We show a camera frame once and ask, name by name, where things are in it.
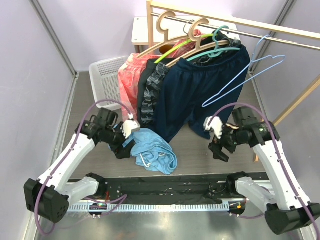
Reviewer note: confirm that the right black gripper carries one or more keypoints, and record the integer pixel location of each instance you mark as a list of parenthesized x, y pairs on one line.
[(217, 145)]

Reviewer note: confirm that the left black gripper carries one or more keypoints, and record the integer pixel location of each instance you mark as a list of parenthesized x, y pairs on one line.
[(120, 151)]

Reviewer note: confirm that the light blue shorts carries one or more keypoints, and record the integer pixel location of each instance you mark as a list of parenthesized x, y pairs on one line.
[(150, 151)]

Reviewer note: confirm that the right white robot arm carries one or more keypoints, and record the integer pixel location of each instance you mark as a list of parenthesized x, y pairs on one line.
[(288, 208)]

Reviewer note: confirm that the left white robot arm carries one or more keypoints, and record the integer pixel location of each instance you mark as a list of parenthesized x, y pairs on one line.
[(50, 195)]

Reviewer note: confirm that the navy blue shorts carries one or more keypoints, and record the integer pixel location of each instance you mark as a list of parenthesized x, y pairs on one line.
[(191, 93)]

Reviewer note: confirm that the black grey patterned shorts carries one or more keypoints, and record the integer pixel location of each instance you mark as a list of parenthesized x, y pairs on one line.
[(155, 81)]

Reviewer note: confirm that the pink patterned shorts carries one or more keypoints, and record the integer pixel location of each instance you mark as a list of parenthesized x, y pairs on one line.
[(132, 79)]

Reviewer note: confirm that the teal plastic hanger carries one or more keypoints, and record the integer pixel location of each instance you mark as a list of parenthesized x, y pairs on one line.
[(217, 50)]

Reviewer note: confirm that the lime green hanger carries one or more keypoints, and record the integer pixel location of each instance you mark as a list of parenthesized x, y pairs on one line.
[(182, 46)]

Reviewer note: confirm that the left wooden hanger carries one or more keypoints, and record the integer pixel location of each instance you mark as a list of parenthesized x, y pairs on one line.
[(165, 32)]

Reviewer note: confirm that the wooden hanger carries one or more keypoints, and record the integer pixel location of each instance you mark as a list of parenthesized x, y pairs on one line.
[(165, 32), (198, 39)]

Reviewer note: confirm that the right wooden hanger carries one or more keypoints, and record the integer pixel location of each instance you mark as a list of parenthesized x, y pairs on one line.
[(198, 39)]

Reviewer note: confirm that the white plastic basket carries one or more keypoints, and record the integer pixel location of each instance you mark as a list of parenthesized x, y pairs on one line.
[(104, 82)]

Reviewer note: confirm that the metal hanging rod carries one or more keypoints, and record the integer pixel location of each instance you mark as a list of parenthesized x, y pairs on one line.
[(250, 35)]

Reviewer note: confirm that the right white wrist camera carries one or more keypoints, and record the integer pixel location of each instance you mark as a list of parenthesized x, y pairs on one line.
[(213, 124)]

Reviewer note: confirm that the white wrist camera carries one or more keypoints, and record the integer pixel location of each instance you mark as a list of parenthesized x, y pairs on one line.
[(129, 126), (213, 124)]

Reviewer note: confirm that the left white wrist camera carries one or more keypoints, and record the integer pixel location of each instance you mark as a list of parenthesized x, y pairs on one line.
[(129, 126)]

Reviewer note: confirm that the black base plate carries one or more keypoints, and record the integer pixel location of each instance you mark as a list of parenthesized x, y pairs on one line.
[(169, 190)]

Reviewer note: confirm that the white slotted cable duct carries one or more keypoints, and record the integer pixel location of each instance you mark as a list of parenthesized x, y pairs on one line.
[(90, 207)]

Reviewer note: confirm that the wooden clothes rack frame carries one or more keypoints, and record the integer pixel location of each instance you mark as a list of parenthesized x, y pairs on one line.
[(272, 28)]

